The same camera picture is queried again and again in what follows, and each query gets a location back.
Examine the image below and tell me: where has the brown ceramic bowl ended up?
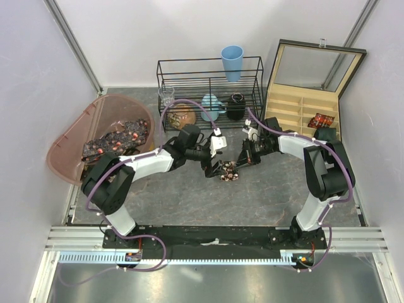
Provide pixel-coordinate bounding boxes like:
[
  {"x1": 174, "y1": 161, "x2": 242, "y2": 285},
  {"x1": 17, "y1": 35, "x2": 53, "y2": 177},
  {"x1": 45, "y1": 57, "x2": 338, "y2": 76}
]
[{"x1": 167, "y1": 103, "x2": 196, "y2": 130}]

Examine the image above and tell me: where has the light blue mug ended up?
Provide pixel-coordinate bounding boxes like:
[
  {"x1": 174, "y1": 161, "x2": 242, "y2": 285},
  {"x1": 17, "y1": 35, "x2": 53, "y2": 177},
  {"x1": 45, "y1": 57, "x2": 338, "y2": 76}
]
[{"x1": 201, "y1": 94, "x2": 227, "y2": 121}]

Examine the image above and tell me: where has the black cup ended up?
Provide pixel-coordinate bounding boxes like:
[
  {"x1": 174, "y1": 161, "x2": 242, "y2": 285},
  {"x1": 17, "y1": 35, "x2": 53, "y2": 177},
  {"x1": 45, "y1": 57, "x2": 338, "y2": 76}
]
[{"x1": 227, "y1": 92, "x2": 246, "y2": 121}]

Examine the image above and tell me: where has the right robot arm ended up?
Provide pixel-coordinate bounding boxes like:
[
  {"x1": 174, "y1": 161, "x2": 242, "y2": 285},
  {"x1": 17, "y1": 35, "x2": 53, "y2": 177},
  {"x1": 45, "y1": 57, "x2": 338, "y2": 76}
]
[{"x1": 235, "y1": 117, "x2": 355, "y2": 249}]

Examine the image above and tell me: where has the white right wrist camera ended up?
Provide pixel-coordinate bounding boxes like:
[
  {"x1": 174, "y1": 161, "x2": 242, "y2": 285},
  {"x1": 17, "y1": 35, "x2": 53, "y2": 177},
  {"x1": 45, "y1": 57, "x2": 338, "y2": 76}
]
[{"x1": 242, "y1": 119, "x2": 259, "y2": 141}]

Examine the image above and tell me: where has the grey slotted cable duct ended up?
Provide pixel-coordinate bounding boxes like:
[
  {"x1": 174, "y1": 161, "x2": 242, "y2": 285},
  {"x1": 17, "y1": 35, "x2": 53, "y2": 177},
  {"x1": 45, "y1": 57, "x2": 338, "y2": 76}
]
[{"x1": 59, "y1": 251, "x2": 309, "y2": 266}]

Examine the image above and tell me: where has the pink plastic basket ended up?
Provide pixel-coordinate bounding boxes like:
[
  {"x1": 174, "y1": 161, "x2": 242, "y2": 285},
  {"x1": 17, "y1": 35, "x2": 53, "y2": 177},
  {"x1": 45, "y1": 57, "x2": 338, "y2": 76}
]
[{"x1": 46, "y1": 94, "x2": 155, "y2": 185}]

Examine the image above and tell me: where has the black floral rose tie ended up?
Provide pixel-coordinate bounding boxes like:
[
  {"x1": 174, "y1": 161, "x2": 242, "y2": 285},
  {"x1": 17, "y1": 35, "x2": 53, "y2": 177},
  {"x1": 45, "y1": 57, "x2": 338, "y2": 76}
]
[{"x1": 219, "y1": 160, "x2": 239, "y2": 182}]

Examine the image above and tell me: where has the rolled red patterned tie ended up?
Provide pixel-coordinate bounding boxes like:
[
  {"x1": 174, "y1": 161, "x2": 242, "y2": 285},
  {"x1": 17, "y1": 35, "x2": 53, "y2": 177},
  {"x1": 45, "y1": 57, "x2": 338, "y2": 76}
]
[{"x1": 307, "y1": 113, "x2": 335, "y2": 129}]

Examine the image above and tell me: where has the clear drinking glass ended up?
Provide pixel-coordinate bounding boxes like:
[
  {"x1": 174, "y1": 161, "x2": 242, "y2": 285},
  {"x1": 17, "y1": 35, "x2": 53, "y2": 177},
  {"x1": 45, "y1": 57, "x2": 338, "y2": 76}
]
[{"x1": 158, "y1": 85, "x2": 175, "y2": 107}]

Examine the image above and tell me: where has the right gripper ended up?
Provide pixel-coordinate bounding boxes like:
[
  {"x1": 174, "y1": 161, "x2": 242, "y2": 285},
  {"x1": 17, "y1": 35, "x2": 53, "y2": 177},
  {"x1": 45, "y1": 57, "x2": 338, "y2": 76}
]
[{"x1": 234, "y1": 138, "x2": 275, "y2": 169}]

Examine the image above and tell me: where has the wooden tie storage box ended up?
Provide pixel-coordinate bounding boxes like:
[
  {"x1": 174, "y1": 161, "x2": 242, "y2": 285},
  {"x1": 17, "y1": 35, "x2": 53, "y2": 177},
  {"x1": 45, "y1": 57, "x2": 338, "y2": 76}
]
[{"x1": 264, "y1": 39, "x2": 367, "y2": 139}]

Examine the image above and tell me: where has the purple cable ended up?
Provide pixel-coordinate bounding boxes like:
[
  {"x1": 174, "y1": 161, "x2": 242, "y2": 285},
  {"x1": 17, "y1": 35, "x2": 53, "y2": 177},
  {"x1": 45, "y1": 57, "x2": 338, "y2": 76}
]
[
  {"x1": 58, "y1": 98, "x2": 222, "y2": 287},
  {"x1": 246, "y1": 107, "x2": 354, "y2": 274}
]

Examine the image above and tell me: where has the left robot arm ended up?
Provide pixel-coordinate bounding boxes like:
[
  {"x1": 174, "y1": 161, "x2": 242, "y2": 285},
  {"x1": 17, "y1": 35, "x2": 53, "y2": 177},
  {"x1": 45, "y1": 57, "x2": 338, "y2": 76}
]
[{"x1": 81, "y1": 124, "x2": 227, "y2": 248}]

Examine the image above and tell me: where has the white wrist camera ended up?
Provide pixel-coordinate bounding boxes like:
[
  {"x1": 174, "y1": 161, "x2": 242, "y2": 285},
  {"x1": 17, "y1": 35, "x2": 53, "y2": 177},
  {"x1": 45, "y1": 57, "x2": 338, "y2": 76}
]
[
  {"x1": 242, "y1": 119, "x2": 259, "y2": 141},
  {"x1": 208, "y1": 128, "x2": 227, "y2": 158}
]

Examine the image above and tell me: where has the black wire rack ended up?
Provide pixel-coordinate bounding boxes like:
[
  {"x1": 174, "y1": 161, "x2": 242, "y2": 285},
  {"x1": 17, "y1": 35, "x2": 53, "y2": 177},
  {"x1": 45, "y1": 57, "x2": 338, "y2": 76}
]
[{"x1": 156, "y1": 56, "x2": 265, "y2": 129}]

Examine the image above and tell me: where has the rolled dark green tie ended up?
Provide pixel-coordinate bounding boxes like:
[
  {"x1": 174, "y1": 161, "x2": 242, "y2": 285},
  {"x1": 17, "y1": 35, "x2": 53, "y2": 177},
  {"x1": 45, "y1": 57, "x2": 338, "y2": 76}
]
[{"x1": 314, "y1": 127, "x2": 337, "y2": 141}]

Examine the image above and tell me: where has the dark floral tie in basket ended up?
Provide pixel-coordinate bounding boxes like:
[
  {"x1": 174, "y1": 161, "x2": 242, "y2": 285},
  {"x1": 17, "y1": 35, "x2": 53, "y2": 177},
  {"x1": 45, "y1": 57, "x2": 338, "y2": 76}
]
[{"x1": 81, "y1": 118, "x2": 149, "y2": 163}]

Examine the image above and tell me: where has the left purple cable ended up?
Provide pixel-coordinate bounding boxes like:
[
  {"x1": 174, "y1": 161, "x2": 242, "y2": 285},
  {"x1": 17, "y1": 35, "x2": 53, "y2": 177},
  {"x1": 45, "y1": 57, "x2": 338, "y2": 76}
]
[{"x1": 58, "y1": 98, "x2": 222, "y2": 287}]

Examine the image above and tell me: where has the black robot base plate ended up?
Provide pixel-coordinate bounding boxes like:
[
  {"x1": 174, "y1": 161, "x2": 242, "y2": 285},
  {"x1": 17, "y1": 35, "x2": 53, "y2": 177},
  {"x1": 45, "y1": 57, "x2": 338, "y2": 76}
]
[{"x1": 102, "y1": 223, "x2": 326, "y2": 261}]

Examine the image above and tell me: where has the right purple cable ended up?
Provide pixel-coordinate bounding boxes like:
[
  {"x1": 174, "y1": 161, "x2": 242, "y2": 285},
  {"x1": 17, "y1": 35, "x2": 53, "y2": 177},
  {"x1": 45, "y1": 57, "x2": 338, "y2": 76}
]
[{"x1": 246, "y1": 107, "x2": 354, "y2": 274}]

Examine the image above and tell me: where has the brown paisley tie in basket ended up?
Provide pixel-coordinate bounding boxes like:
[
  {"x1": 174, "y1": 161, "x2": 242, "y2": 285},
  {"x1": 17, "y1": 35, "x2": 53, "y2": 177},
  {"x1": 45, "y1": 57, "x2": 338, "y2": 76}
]
[{"x1": 80, "y1": 164, "x2": 95, "y2": 182}]

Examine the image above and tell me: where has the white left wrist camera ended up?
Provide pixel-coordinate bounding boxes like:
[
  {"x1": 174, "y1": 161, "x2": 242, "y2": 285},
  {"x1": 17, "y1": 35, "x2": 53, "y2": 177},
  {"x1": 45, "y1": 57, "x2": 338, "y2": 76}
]
[{"x1": 208, "y1": 128, "x2": 227, "y2": 158}]

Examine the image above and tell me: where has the tall blue plastic cup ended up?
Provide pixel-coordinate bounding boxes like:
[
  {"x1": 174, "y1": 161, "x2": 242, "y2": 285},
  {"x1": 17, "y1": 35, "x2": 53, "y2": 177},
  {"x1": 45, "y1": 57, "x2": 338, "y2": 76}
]
[{"x1": 221, "y1": 45, "x2": 244, "y2": 82}]

